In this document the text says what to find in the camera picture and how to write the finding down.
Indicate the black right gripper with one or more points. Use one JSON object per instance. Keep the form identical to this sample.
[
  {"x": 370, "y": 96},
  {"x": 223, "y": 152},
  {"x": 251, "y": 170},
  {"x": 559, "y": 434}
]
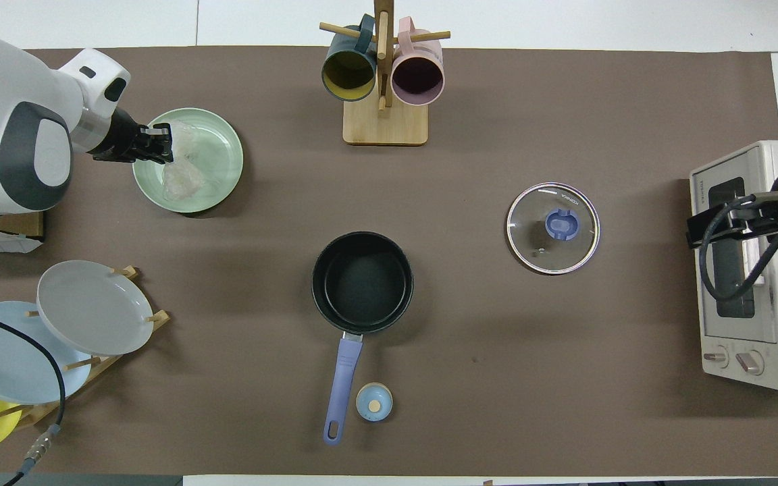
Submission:
[{"x": 760, "y": 219}]

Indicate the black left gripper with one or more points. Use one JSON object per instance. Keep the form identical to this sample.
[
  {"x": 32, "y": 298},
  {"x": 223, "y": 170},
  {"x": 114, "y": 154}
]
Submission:
[{"x": 122, "y": 138}]

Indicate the glass lid purple knob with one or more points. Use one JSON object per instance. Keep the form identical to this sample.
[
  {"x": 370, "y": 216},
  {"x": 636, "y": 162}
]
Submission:
[{"x": 554, "y": 229}]

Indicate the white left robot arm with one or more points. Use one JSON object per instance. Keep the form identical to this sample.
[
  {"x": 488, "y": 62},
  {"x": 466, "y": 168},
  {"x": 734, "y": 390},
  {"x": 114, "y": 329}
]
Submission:
[{"x": 17, "y": 121}]

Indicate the light green plate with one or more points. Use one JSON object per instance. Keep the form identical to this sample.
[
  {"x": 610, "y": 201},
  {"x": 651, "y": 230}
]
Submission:
[{"x": 223, "y": 162}]

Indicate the grey plate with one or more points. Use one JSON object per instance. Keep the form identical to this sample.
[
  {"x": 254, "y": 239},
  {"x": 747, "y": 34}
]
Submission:
[{"x": 92, "y": 307}]

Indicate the light blue plate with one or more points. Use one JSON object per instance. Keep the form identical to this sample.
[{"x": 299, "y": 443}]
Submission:
[{"x": 4, "y": 358}]

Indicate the wooden plate rack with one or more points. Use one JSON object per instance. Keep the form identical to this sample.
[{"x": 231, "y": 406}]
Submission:
[{"x": 44, "y": 408}]

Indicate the dark teal mug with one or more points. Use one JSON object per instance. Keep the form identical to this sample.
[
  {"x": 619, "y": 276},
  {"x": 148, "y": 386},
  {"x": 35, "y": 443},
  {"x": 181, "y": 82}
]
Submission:
[{"x": 348, "y": 71}]

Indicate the brown table mat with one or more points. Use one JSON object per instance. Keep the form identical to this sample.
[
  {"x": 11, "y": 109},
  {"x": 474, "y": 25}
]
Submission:
[{"x": 531, "y": 337}]

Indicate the wooden mug tree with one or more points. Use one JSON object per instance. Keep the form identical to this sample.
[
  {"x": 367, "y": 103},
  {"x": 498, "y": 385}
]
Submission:
[{"x": 385, "y": 125}]

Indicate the pink mug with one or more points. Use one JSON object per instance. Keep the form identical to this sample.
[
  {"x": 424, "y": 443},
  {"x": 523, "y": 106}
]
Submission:
[{"x": 418, "y": 77}]

